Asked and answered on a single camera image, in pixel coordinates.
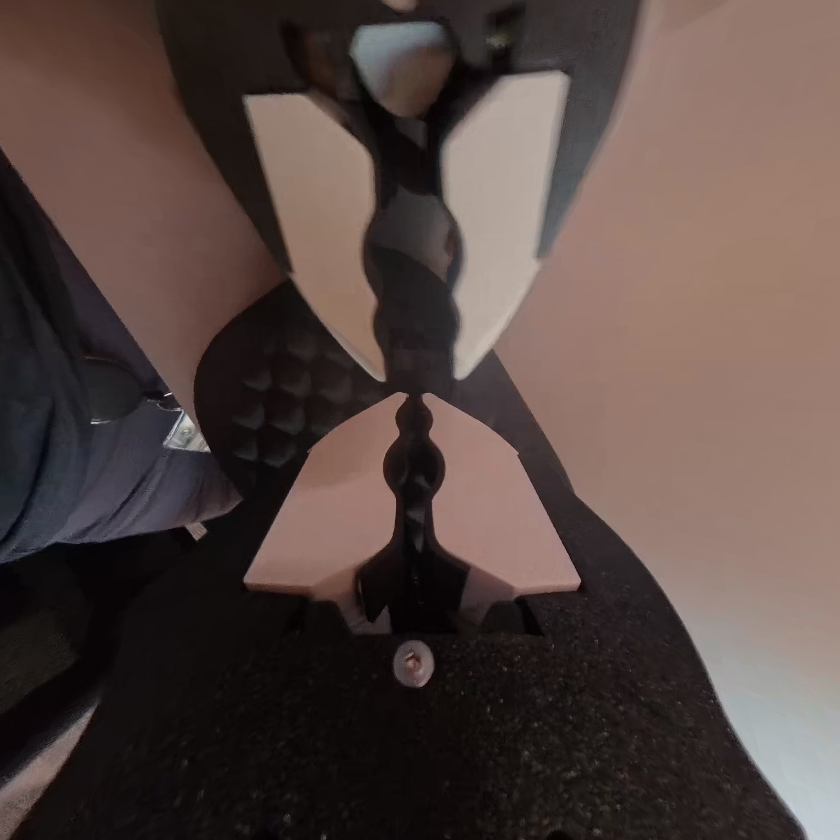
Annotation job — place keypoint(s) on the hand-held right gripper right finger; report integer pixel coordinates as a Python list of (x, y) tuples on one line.
[(505, 519)]

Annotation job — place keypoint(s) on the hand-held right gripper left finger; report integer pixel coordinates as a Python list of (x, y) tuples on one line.
[(328, 519)]

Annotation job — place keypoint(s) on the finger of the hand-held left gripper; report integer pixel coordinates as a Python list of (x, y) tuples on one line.
[(309, 197), (505, 197)]

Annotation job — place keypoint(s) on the black mesh cushion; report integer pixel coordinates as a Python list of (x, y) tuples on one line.
[(276, 394)]

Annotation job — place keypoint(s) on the grey desk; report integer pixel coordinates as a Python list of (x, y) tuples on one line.
[(696, 328)]

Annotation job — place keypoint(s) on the person's dark clothing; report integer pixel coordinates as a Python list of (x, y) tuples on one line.
[(66, 433)]

